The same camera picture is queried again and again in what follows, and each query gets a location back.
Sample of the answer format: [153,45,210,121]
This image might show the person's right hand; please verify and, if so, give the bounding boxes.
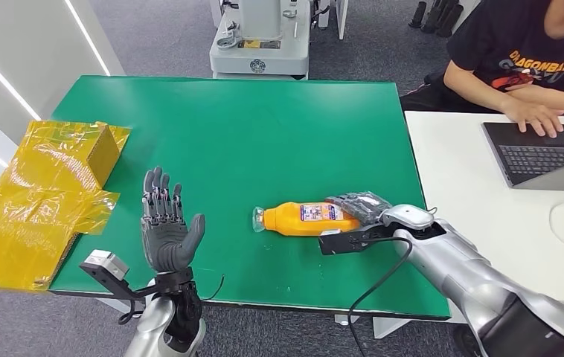
[501,97,564,139]

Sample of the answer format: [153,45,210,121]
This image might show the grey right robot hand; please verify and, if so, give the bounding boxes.
[325,190,394,229]

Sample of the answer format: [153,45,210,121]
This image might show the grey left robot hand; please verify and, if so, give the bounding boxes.
[140,166,207,274]

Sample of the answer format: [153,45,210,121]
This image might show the orange plastic bottle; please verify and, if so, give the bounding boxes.
[252,201,362,237]

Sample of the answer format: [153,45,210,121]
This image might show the dark grey laptop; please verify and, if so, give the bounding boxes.
[481,121,564,192]

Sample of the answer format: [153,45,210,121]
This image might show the person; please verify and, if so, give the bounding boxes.
[400,0,564,139]

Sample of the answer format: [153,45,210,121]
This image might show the white desk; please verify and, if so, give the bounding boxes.
[373,110,564,341]

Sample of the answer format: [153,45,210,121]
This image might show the green table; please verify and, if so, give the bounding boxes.
[48,74,452,321]

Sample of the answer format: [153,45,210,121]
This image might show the black equipment legs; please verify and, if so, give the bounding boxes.
[408,0,465,38]

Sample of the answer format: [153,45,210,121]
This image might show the yellow film-wrapped cardboard box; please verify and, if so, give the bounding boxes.
[0,120,132,292]

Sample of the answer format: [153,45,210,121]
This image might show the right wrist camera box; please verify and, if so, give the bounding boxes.
[318,224,397,256]

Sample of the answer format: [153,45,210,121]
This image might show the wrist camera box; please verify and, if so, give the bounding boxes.
[318,224,397,256]
[80,249,157,301]

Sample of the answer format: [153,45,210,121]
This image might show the thin black cable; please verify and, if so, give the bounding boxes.
[202,274,225,301]

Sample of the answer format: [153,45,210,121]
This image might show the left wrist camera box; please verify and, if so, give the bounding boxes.
[80,249,157,301]

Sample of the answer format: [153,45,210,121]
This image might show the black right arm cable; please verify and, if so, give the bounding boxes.
[347,237,414,357]

